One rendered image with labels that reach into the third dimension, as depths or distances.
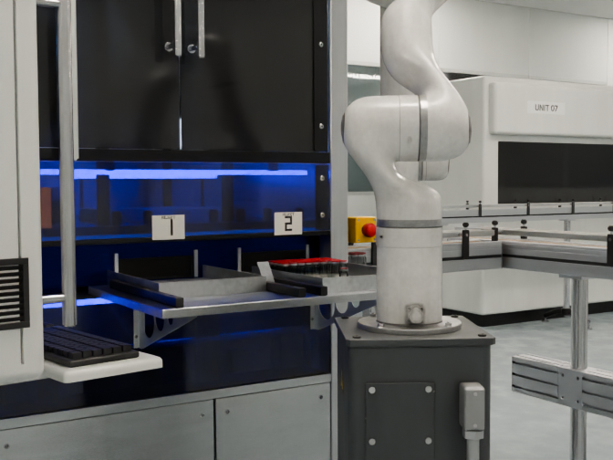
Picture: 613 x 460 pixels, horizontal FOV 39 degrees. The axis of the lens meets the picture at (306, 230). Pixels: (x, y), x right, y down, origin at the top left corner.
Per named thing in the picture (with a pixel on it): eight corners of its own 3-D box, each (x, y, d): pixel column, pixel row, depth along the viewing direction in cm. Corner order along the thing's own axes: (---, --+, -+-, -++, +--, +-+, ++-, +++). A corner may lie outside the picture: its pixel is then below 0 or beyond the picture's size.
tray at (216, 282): (107, 284, 214) (107, 270, 213) (203, 277, 227) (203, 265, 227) (159, 299, 185) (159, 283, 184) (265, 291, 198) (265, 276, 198)
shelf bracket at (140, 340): (133, 348, 209) (132, 295, 209) (144, 347, 211) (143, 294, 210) (191, 373, 181) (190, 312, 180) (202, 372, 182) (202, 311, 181)
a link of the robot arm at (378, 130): (445, 227, 153) (445, 91, 152) (340, 227, 154) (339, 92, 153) (439, 224, 165) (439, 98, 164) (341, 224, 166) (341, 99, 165)
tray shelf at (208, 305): (88, 293, 211) (88, 286, 211) (328, 276, 247) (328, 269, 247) (161, 318, 170) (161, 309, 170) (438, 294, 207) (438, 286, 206)
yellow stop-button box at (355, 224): (341, 242, 248) (341, 216, 247) (362, 240, 251) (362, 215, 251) (356, 243, 241) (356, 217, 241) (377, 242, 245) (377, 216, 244)
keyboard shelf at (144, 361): (-73, 356, 176) (-73, 343, 176) (56, 339, 195) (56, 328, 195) (20, 395, 143) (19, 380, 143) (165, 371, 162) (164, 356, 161)
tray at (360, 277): (252, 279, 222) (252, 266, 222) (337, 274, 235) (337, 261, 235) (322, 294, 193) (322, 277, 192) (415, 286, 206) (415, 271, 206)
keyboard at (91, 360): (-19, 339, 181) (-19, 327, 181) (45, 330, 190) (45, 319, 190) (69, 368, 151) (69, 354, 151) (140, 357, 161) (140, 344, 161)
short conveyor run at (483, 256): (330, 282, 249) (330, 227, 249) (303, 277, 263) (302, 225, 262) (505, 268, 285) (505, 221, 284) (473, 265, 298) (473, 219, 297)
